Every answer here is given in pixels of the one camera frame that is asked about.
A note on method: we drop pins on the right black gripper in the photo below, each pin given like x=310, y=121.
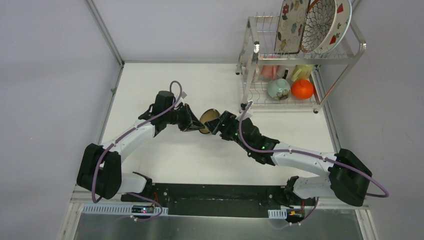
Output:
x=226, y=117

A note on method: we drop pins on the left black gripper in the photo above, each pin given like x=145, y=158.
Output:
x=185, y=116

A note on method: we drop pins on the brown dish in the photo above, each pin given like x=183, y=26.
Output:
x=207, y=116

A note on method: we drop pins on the mint green bowl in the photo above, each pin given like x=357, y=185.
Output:
x=279, y=89

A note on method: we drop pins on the pink mug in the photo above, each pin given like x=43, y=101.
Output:
x=269, y=71

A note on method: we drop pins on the white mug black handle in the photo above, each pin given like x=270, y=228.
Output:
x=285, y=71

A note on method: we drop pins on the orange bowl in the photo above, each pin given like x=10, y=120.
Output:
x=302, y=89

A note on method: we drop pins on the pale yellow mug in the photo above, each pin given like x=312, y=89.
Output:
x=302, y=72

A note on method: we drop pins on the square floral plate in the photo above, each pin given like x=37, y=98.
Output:
x=290, y=27

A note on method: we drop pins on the brown petal pattern plate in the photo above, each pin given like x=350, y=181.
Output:
x=318, y=26

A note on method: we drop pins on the watermelon pattern round plate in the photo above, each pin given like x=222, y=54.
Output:
x=333, y=21

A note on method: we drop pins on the beige cup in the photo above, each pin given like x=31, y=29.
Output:
x=256, y=72

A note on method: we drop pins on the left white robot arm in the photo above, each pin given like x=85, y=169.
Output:
x=101, y=167

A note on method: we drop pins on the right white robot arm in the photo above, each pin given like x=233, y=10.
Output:
x=342, y=175

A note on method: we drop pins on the steel two-tier dish rack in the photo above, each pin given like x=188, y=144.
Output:
x=259, y=36

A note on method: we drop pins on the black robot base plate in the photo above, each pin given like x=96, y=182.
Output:
x=219, y=200

